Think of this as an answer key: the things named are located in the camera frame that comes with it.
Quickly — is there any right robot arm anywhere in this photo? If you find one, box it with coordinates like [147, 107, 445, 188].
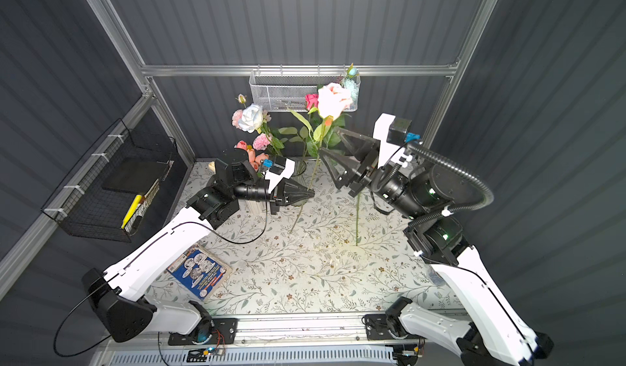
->
[319, 113, 554, 365]

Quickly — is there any white ribbed ceramic vase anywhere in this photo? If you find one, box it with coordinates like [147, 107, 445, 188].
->
[246, 201, 266, 216]

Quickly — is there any light blue rose stem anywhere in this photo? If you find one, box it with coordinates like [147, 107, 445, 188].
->
[342, 64, 360, 101]

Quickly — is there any pale pink rose stem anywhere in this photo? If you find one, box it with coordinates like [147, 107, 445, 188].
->
[354, 193, 361, 246]

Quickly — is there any white mesh wall basket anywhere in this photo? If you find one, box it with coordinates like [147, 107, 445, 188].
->
[249, 66, 361, 113]

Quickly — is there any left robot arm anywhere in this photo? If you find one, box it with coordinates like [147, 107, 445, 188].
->
[82, 148, 315, 344]

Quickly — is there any clear ribbed glass vase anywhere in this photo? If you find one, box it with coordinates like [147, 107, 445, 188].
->
[292, 158, 307, 178]

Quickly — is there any black notebook in basket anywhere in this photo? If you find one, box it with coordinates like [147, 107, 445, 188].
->
[102, 158, 170, 196]

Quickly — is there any white rose stem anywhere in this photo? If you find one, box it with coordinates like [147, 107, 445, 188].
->
[231, 94, 285, 156]

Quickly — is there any yellow marker in basket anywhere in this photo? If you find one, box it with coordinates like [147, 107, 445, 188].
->
[121, 195, 143, 229]

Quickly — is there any tulip bouquet pink and yellow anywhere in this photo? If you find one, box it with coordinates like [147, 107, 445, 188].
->
[218, 141, 270, 171]

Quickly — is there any hot pink rose stem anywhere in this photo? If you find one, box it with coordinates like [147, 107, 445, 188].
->
[305, 94, 321, 147]

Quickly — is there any black wire wall basket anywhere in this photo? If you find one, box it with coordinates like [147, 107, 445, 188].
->
[42, 123, 178, 243]

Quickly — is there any blue illustrated book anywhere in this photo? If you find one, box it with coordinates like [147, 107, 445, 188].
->
[166, 244, 231, 301]

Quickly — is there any large pink rose stem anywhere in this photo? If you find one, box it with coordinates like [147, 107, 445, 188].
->
[288, 81, 354, 235]

